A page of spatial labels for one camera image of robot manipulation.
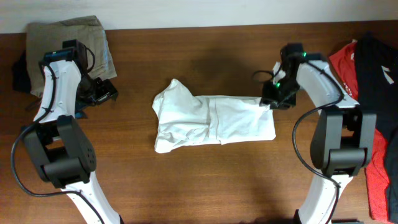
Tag white printed t-shirt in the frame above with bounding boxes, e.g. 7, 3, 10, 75
152, 79, 276, 154

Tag folded khaki trousers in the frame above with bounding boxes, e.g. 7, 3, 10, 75
26, 16, 117, 97

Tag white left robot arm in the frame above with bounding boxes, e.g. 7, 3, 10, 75
11, 40, 123, 223

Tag red garment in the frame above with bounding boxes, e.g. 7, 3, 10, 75
329, 39, 390, 223

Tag folded black garment under trousers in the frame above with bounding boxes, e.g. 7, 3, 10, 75
12, 51, 32, 93

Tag black t-shirt with white mark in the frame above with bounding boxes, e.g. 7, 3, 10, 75
354, 35, 397, 223

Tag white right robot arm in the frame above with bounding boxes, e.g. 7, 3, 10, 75
260, 43, 376, 223

